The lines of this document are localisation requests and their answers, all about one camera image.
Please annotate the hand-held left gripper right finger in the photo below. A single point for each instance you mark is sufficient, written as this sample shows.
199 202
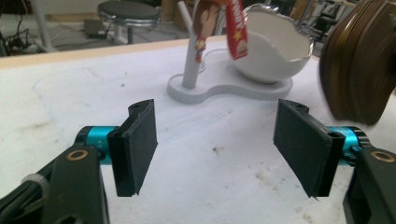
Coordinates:
305 149

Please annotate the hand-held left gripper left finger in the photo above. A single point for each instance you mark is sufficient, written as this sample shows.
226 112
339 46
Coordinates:
134 149

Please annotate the white eggshell bowl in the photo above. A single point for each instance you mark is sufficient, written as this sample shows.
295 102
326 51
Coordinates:
274 53

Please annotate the brown leather wallet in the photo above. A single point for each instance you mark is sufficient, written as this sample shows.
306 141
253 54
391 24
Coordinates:
358 62

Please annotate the white stand with pole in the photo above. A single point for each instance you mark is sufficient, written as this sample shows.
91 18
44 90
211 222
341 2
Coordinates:
218 88

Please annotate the white table mat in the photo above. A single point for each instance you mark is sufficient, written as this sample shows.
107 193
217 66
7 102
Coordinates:
202 140

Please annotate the wooden table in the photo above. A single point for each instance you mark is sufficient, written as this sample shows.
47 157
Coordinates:
62 56

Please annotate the black round stool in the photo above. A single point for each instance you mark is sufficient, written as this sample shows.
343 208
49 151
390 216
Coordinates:
127 12

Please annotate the white metal stand leg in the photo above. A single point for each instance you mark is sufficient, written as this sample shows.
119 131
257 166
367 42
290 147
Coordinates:
42 28

